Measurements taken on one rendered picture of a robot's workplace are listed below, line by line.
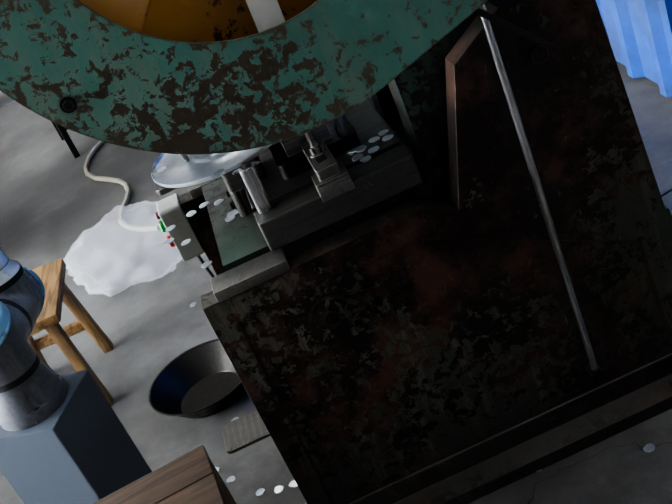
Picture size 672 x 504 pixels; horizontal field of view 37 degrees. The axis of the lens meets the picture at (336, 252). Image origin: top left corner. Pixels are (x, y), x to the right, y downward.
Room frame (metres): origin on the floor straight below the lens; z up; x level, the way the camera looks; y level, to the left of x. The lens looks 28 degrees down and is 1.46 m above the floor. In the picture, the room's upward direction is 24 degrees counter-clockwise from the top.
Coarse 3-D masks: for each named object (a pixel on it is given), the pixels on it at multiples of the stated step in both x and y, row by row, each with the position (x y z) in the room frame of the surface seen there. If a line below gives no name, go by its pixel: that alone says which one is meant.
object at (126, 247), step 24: (120, 216) 3.19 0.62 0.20; (144, 216) 3.14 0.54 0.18; (96, 240) 3.13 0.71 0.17; (120, 240) 3.06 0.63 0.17; (144, 240) 3.02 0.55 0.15; (72, 264) 3.11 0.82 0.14; (96, 264) 3.03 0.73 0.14; (120, 264) 2.97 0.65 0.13; (144, 264) 2.97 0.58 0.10; (168, 264) 2.96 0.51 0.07; (96, 288) 3.02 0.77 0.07; (120, 288) 2.96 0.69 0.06
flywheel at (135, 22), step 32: (96, 0) 1.43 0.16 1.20; (128, 0) 1.43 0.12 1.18; (160, 0) 1.43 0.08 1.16; (192, 0) 1.43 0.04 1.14; (224, 0) 1.43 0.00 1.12; (256, 0) 1.38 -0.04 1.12; (288, 0) 1.44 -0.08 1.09; (160, 32) 1.43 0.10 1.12; (192, 32) 1.43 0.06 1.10; (224, 32) 1.43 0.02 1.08; (256, 32) 1.43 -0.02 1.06
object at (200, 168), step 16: (160, 160) 1.89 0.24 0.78; (176, 160) 1.85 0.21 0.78; (192, 160) 1.81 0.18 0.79; (208, 160) 1.77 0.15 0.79; (224, 160) 1.74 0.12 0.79; (240, 160) 1.71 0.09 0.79; (160, 176) 1.81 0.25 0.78; (176, 176) 1.77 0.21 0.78; (192, 176) 1.74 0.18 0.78; (208, 176) 1.70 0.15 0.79
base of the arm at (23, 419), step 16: (32, 368) 1.76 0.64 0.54; (48, 368) 1.80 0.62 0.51; (16, 384) 1.74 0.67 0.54; (32, 384) 1.75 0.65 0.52; (48, 384) 1.76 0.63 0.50; (64, 384) 1.79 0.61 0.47; (0, 400) 1.74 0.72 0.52; (16, 400) 1.73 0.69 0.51; (32, 400) 1.74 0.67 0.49; (48, 400) 1.74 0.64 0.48; (0, 416) 1.74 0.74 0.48; (16, 416) 1.72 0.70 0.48; (32, 416) 1.72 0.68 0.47; (48, 416) 1.73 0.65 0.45
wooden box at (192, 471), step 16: (176, 464) 1.54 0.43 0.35; (192, 464) 1.52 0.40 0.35; (208, 464) 1.50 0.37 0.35; (144, 480) 1.54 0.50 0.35; (160, 480) 1.52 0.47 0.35; (176, 480) 1.50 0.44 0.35; (192, 480) 1.48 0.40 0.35; (208, 480) 1.46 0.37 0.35; (112, 496) 1.53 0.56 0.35; (128, 496) 1.51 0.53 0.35; (144, 496) 1.49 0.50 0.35; (160, 496) 1.47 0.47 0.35; (176, 496) 1.46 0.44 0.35; (192, 496) 1.44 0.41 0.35; (208, 496) 1.42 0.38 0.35; (224, 496) 1.44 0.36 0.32
